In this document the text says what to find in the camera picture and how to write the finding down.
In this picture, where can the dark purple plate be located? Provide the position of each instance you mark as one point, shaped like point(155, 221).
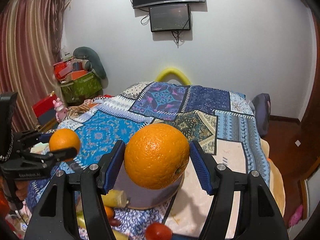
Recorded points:
point(141, 198)

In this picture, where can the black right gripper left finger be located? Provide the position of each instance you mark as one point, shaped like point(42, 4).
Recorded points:
point(55, 216)

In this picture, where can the red box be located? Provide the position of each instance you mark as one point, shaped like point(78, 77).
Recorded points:
point(44, 109)

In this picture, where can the grey green plush toy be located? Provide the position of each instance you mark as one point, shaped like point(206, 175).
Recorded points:
point(93, 61)

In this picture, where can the small dark red fruit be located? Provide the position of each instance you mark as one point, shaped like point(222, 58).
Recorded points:
point(114, 222)

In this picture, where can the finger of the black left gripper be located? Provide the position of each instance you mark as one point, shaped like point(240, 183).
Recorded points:
point(31, 138)
point(32, 159)

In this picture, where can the small black wall monitor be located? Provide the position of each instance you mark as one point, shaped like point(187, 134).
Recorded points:
point(169, 17)

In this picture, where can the brown wooden door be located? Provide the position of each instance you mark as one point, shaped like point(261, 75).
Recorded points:
point(310, 139)

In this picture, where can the large orange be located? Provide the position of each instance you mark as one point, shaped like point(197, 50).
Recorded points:
point(65, 144)
point(156, 156)

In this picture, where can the pink toy figure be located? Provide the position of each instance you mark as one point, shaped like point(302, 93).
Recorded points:
point(61, 110)

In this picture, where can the blue patchwork bedspread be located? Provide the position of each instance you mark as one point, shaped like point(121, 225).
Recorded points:
point(221, 121)

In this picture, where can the person's left hand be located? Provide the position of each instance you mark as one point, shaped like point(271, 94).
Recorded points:
point(14, 191)

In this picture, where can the purple chair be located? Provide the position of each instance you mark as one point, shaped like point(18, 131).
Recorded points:
point(262, 107)

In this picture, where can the striped pink curtain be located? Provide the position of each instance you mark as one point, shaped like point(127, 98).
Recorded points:
point(31, 33)

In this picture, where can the red tomato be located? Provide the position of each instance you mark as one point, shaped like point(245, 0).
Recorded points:
point(158, 231)

